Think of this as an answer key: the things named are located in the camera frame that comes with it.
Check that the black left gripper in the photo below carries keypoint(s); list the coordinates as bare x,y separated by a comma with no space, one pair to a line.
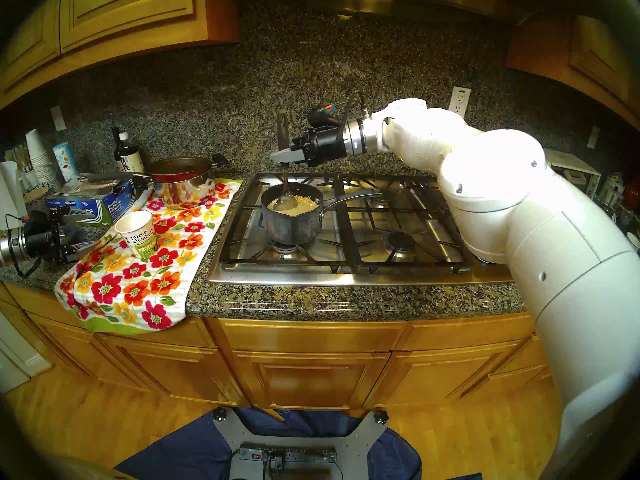
42,244

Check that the dark bottle black cap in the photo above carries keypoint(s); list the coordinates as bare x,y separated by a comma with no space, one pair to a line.
116,144

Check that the blue foil box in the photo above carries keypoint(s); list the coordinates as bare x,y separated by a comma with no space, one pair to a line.
100,209

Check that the dark grey saucepan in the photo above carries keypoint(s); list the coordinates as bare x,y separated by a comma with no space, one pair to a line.
290,229

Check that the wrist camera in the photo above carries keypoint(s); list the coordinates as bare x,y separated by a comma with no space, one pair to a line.
45,218
320,116

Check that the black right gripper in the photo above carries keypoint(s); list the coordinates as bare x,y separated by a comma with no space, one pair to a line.
325,144

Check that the floral kitchen towel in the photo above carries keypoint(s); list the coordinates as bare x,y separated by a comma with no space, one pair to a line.
130,284

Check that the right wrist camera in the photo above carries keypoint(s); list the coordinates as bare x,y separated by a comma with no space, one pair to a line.
320,116

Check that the stainless gas cooktop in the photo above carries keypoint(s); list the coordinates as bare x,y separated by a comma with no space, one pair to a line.
350,274

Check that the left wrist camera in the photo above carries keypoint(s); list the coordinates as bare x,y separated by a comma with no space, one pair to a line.
45,218

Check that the blue floor cloth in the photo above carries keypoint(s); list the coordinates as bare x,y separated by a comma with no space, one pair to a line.
185,454

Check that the steel pan red rim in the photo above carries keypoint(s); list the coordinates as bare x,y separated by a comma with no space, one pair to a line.
182,189

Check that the dark bottle white cap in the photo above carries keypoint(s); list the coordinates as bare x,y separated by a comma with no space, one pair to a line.
131,159

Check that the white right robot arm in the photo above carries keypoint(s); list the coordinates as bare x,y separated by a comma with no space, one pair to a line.
525,219

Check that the wooden base cabinets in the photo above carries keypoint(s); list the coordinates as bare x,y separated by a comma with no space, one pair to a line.
310,374

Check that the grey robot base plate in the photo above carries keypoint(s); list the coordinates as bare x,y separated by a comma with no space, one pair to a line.
360,444

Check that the white toaster oven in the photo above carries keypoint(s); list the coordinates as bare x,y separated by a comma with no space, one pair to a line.
570,164

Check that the black cooking spoon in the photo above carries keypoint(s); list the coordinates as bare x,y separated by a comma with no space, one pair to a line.
283,131

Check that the blue dotted paper cup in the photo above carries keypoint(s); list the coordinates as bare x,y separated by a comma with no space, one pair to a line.
65,161

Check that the cup of wooden sticks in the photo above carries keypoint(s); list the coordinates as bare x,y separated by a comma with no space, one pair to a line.
30,178

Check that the stack of white cups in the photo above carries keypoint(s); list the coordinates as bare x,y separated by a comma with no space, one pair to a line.
40,156

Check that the white paper towel roll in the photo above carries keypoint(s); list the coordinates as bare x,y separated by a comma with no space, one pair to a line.
10,194

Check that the single white paper cup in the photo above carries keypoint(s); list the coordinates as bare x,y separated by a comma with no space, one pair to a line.
635,240

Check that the wooden wall cabinet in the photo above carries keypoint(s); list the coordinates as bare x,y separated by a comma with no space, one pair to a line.
590,54
125,9

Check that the white wall outlet plate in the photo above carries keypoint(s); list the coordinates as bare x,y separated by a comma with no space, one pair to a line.
459,101
593,137
58,119

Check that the white paper oats cup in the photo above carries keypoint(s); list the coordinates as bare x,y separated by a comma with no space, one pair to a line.
137,239

